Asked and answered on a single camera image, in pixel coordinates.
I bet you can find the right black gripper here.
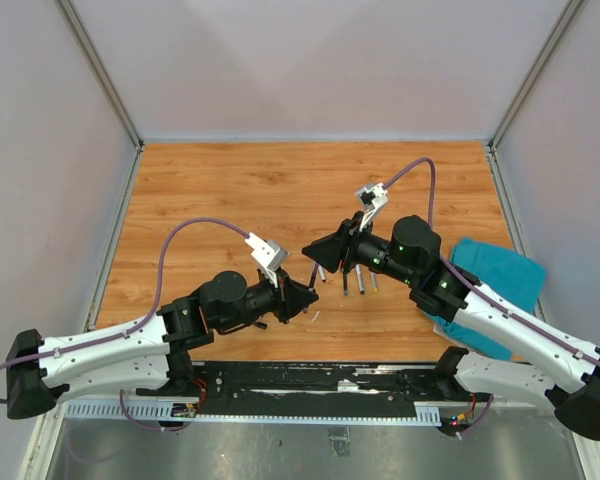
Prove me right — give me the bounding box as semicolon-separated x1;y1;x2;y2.
302;210;417;286

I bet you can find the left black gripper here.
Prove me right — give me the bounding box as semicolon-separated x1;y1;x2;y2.
217;267;319;332

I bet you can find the white pen black end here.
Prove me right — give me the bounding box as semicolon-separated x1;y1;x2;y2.
317;265;327;283

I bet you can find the dark purple pen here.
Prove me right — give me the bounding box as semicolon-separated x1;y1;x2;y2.
303;262;319;314

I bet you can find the teal barrel gel pen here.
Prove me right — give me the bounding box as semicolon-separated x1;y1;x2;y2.
342;271;349;296

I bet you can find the white pen black tip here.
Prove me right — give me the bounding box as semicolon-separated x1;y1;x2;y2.
355;264;366;295

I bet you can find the white marker yellow end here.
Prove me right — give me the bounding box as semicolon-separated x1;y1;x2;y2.
370;272;379;293

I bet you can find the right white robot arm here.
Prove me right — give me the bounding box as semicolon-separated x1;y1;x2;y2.
302;213;600;441

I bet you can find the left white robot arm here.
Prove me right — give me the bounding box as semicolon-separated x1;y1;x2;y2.
6;270;319;420

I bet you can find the teal cloth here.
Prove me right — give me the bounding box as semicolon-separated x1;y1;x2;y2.
432;236;548;361

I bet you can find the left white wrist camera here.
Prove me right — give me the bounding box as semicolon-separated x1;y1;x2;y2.
245;232;290;282

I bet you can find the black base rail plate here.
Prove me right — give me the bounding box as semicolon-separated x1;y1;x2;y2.
193;361;470;407

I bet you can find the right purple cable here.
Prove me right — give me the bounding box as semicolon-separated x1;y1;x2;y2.
384;157;600;381

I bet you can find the purple cable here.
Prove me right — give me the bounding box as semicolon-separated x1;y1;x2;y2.
0;216;251;432
384;157;600;381

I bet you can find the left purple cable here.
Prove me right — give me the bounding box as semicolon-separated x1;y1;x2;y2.
0;216;251;432

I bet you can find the grey slotted cable duct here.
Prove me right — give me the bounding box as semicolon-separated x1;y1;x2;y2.
64;398;442;427

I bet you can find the right aluminium frame post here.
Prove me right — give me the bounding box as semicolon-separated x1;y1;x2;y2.
486;0;588;155

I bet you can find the aluminium frame post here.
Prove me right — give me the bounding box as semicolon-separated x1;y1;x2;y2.
486;0;588;155
54;0;144;151

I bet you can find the left aluminium frame post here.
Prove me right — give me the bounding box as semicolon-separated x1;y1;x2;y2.
54;0;144;151

